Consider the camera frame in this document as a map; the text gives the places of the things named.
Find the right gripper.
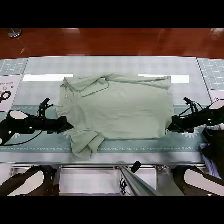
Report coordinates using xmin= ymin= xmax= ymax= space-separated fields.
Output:
xmin=166 ymin=114 xmax=194 ymax=134

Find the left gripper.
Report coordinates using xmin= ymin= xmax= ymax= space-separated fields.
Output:
xmin=46 ymin=116 xmax=75 ymax=135

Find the pale green shirt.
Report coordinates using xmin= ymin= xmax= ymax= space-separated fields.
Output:
xmin=55 ymin=72 xmax=175 ymax=160

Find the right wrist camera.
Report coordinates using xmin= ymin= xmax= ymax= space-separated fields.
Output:
xmin=182 ymin=96 xmax=198 ymax=116

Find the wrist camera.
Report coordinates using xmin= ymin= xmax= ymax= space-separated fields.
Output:
xmin=37 ymin=97 xmax=54 ymax=118
xmin=182 ymin=96 xmax=198 ymax=116

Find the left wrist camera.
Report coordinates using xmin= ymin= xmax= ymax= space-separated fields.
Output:
xmin=37 ymin=97 xmax=54 ymax=118

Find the black cable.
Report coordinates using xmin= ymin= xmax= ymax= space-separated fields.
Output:
xmin=2 ymin=129 xmax=45 ymax=147

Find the silver frame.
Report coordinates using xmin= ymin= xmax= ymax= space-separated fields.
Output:
xmin=0 ymin=161 xmax=224 ymax=197

